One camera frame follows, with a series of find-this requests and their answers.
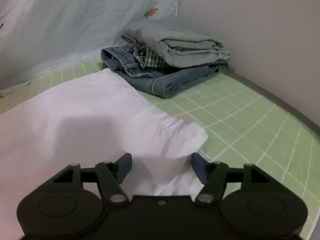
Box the green grid cutting mat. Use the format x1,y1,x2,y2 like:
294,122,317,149
1,61,319,239

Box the folded blue jeans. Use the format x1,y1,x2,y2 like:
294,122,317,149
101,46,228,99

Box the folded plaid shirt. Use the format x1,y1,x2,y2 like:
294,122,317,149
121,34,169,68

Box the folded light green garment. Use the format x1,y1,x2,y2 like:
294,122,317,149
123,17,230,68

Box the light blue carrot-print sheet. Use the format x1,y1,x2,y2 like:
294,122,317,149
1,0,179,89

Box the white garment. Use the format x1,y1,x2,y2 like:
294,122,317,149
1,69,208,239

